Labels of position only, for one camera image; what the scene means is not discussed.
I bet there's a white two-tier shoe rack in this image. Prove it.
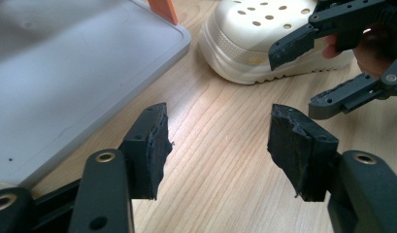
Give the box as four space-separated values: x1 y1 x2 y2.
0 0 192 195

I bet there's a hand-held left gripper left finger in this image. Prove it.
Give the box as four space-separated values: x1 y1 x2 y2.
117 102 173 201

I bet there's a cream clog shoe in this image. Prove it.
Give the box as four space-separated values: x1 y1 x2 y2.
198 0 355 85

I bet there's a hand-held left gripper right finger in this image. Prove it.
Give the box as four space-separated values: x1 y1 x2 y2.
267 103 340 202

